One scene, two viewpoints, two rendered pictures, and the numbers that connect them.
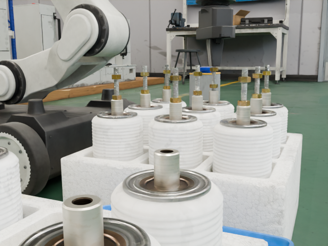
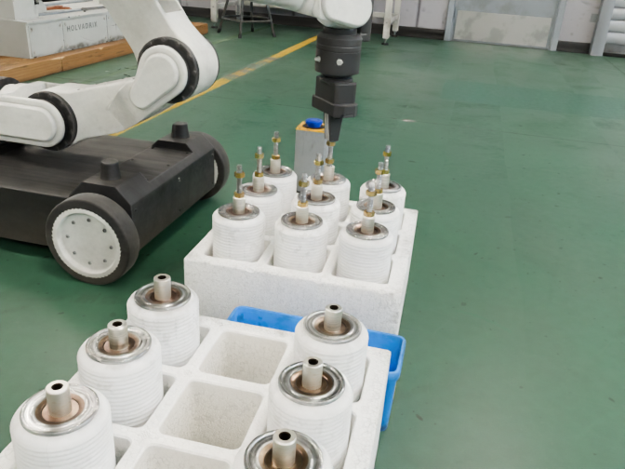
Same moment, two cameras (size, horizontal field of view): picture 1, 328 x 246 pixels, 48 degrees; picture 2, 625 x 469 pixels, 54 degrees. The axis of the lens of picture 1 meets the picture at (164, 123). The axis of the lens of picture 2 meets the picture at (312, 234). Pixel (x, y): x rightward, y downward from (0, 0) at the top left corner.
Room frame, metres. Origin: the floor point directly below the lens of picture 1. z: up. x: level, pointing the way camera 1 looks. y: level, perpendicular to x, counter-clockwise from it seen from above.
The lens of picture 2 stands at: (-0.34, 0.17, 0.69)
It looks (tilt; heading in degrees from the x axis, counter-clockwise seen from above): 25 degrees down; 348
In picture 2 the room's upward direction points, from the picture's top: 4 degrees clockwise
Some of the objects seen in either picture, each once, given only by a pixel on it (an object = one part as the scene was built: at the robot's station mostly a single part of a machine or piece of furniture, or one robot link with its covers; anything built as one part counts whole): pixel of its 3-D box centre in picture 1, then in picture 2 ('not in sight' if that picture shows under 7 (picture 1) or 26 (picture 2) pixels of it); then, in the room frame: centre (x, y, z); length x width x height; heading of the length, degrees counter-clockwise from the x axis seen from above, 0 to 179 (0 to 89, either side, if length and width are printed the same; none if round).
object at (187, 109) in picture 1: (197, 110); (316, 197); (0.74, -0.07, 0.25); 0.08 x 0.08 x 0.01
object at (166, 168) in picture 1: (166, 170); (333, 318); (0.30, 0.00, 0.26); 0.02 x 0.02 x 0.03
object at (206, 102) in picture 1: (213, 103); (328, 179); (0.85, -0.12, 0.25); 0.08 x 0.08 x 0.01
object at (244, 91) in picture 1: (244, 92); (369, 204); (0.59, -0.13, 0.30); 0.01 x 0.01 x 0.08
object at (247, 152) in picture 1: (241, 177); (362, 276); (0.59, -0.13, 0.16); 0.10 x 0.10 x 0.18
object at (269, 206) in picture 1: (196, 185); (311, 270); (0.74, -0.07, 0.09); 0.39 x 0.39 x 0.18; 66
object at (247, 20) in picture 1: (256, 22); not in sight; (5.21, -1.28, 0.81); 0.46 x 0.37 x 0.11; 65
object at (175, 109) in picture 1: (175, 112); (301, 214); (0.64, -0.02, 0.26); 0.02 x 0.02 x 0.03
